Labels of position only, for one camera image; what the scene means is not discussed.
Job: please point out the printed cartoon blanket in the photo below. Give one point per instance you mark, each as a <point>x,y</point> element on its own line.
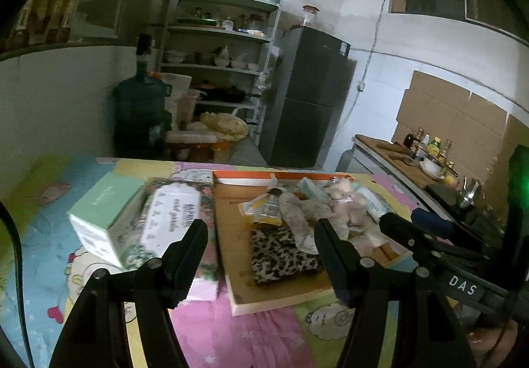
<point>248,335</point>

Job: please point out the wooden kitchen counter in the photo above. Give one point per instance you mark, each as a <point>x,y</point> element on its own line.
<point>380,161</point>

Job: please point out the pale pink plush toy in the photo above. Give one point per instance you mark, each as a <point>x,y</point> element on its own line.
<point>351,207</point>

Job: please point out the orange basin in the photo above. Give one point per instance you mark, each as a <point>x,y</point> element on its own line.
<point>202,151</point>

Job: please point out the leopard print cloth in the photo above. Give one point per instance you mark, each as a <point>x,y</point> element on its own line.
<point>281,256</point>

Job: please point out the cardboard wall sheets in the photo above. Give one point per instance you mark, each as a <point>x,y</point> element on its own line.
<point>446,111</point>

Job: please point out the white wrapped bundle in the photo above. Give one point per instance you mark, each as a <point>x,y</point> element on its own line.
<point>190,137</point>

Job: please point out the white metal shelf rack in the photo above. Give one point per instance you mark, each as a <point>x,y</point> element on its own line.
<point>215,33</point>

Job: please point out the glass jar with lid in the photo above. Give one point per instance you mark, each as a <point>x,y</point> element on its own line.
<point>311,16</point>

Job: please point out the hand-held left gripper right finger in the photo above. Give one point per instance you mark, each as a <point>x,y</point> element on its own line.
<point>332,264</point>

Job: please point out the black induction cooker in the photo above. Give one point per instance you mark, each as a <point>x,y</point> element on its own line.
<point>446,192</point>

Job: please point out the dark grey refrigerator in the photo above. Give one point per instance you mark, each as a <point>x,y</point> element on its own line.
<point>306,99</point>

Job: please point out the mint green box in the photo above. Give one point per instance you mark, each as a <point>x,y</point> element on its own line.
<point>107,207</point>

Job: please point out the white mixing bowl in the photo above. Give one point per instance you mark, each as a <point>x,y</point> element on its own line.
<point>432,168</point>

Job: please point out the blue water jug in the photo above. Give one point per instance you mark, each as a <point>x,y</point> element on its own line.
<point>138,116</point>

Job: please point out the white plastic bag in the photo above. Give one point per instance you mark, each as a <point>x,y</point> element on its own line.
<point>297,219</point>

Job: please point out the clear plastic container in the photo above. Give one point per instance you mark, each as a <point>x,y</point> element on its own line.
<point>189,105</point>

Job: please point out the yellow packet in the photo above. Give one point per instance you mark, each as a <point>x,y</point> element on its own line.
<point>264,209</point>

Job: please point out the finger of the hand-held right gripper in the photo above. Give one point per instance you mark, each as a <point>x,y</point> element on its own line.
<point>403,233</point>
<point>434,221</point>

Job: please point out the kitchen cleaver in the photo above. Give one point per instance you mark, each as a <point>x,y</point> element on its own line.
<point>403,160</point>

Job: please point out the green towel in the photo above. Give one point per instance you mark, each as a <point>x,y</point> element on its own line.
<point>374,200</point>

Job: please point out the orange-rimmed cardboard box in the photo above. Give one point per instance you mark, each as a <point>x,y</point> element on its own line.
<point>239,269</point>

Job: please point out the pale yellow bundle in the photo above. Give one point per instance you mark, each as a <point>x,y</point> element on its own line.
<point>225,126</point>

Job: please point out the metal kettle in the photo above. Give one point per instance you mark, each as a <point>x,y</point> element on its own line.
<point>469,192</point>

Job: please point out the cluster of condiment bottles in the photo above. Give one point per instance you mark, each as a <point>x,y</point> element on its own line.
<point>430,147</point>

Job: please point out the small white bowl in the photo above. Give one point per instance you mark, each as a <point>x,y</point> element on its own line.
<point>253,66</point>
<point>222,61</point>
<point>238,62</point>

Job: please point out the black frying pan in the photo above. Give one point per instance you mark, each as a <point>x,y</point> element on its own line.
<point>227,93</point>

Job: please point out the black water pump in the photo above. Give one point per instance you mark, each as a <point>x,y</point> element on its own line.
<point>144,54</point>

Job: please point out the white sack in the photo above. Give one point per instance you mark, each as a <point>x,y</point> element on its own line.
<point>175,97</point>

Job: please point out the floral tissue pack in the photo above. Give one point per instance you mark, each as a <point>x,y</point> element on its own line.
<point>165,219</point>

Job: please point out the orange drink bottle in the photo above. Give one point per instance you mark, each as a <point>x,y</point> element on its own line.
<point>60,6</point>
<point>43,8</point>

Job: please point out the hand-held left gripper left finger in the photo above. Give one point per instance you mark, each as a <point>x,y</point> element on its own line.
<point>188,260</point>

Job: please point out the wall socket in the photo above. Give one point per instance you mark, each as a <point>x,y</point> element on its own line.
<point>361,86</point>

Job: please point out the wooden rolling pin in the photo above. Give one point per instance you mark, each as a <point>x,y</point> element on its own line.
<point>392,147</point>

